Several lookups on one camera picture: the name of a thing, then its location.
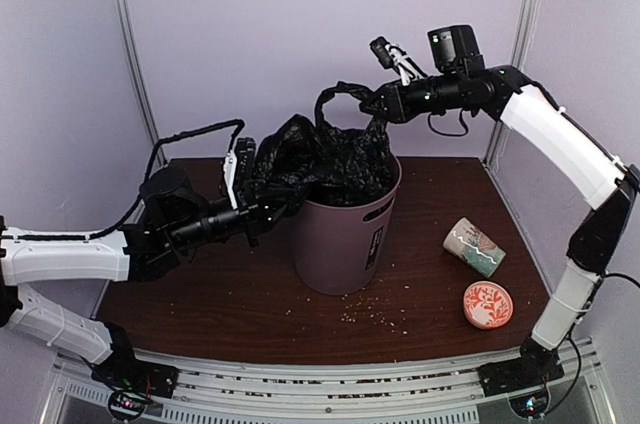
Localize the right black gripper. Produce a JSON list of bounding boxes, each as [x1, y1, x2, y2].
[[361, 69, 465, 122]]

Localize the floral ceramic mug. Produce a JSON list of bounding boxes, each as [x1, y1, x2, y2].
[[443, 217, 506, 278]]

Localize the mauve plastic trash bin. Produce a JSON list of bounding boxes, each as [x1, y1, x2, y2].
[[291, 157, 402, 295]]

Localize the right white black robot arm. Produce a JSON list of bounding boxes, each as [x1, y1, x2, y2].
[[360, 24, 639, 394]]

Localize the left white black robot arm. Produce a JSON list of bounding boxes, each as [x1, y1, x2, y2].
[[1, 167, 285, 388]]

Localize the orange patterned ceramic bowl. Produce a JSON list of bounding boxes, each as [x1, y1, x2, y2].
[[463, 281, 514, 330]]

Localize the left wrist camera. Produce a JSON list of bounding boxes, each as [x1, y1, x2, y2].
[[220, 137, 256, 210]]

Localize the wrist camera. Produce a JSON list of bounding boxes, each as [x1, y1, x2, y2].
[[220, 137, 256, 210], [369, 36, 428, 86]]

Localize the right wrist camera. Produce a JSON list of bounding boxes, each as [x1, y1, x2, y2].
[[369, 36, 428, 86]]

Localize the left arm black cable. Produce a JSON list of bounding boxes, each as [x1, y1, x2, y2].
[[9, 117, 246, 243]]

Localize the right aluminium frame post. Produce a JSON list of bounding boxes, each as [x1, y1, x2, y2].
[[483, 0, 540, 172]]

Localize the aluminium frame post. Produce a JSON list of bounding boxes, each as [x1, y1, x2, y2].
[[114, 0, 160, 146], [483, 0, 540, 172]]

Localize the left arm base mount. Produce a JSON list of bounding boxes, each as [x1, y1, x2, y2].
[[84, 355, 180, 423]]

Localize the aluminium front rail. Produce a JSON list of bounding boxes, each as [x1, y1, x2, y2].
[[36, 339, 619, 423]]

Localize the left aluminium frame post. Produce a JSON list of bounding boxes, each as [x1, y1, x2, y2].
[[114, 0, 160, 146]]

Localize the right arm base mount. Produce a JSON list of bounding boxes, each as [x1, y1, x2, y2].
[[478, 358, 565, 420]]

